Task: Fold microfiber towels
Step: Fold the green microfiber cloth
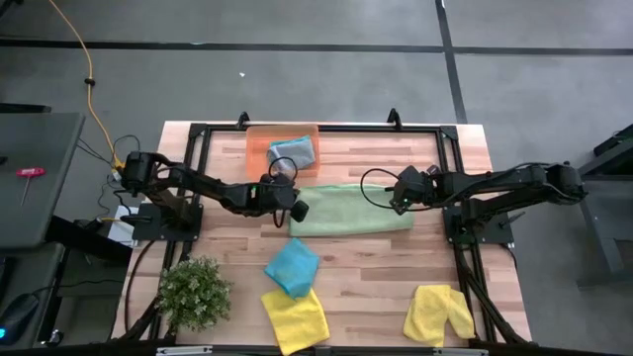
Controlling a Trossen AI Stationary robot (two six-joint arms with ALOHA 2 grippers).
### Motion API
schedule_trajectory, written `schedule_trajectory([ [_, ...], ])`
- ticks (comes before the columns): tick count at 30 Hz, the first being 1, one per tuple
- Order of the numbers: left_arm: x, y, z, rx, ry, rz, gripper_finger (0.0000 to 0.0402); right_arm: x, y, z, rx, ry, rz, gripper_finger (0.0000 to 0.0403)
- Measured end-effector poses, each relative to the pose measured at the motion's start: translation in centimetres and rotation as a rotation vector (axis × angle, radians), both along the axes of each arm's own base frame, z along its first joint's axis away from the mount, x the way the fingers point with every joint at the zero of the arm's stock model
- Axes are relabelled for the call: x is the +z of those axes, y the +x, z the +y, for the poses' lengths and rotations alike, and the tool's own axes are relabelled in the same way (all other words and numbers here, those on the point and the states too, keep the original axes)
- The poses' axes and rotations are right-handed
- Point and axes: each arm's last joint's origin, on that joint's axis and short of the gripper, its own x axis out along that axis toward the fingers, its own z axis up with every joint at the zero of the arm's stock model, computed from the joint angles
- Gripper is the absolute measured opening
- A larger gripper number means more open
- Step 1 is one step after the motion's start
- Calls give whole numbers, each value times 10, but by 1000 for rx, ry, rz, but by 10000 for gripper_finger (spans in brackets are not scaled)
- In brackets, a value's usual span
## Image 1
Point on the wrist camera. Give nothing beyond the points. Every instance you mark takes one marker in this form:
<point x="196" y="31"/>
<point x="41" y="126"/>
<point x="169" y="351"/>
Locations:
<point x="299" y="211"/>
<point x="400" y="205"/>

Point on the black frame hook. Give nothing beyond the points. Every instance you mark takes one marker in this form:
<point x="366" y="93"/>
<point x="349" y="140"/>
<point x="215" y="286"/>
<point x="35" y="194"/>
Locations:
<point x="241" y="120"/>
<point x="394" y="117"/>

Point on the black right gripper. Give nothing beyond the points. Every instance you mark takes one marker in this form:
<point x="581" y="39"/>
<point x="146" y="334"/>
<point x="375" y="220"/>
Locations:
<point x="415" y="185"/>

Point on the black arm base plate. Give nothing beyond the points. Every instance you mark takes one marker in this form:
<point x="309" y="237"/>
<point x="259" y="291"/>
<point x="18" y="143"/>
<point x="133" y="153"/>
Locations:
<point x="148" y="232"/>
<point x="494" y="235"/>

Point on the black clamp lever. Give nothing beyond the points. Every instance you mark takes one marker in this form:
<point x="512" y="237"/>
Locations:
<point x="136" y="218"/>
<point x="512" y="220"/>

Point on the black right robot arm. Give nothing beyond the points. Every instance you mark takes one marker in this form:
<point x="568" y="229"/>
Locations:
<point x="494" y="180"/>

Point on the small green potted plant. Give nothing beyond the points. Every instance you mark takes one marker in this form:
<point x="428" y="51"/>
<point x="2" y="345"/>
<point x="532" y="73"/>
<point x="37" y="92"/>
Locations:
<point x="193" y="294"/>

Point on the light green microfiber towel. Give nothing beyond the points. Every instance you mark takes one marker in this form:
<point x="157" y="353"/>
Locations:
<point x="346" y="212"/>

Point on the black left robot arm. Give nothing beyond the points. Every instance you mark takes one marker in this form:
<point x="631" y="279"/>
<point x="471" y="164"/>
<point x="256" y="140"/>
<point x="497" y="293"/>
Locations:
<point x="198" y="183"/>

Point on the white paper sheet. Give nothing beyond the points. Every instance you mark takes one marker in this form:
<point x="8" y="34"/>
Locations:
<point x="121" y="232"/>

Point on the black side table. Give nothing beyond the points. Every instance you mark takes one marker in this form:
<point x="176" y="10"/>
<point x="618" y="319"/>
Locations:
<point x="601" y="232"/>

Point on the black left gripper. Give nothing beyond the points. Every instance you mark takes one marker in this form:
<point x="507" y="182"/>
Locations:
<point x="269" y="198"/>

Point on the yellow microfiber towel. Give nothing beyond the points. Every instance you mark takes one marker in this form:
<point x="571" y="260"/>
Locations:
<point x="297" y="324"/>
<point x="430" y="311"/>

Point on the orange plastic tray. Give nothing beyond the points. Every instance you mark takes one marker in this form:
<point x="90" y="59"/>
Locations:
<point x="257" y="148"/>

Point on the grey desk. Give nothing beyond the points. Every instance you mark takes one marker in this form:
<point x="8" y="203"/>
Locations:
<point x="44" y="198"/>

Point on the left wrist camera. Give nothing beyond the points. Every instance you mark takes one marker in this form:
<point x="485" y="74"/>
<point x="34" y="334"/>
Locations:
<point x="299" y="211"/>

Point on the dark low desk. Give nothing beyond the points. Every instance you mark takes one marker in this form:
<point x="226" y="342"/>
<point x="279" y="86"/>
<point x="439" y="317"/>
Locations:
<point x="84" y="242"/>

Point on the grey microfiber towel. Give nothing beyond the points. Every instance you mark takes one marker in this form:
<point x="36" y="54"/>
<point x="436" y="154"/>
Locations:
<point x="301" y="157"/>

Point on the black computer mouse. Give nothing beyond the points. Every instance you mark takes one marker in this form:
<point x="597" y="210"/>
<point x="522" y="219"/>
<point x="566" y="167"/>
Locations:
<point x="20" y="311"/>

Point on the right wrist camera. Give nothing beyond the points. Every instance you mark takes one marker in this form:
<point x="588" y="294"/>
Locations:
<point x="400" y="205"/>

